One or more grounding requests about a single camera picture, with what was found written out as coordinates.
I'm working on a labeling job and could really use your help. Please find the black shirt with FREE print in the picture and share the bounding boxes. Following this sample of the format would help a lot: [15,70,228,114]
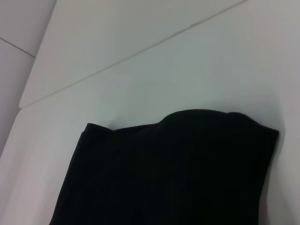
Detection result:
[48,109,280,225]

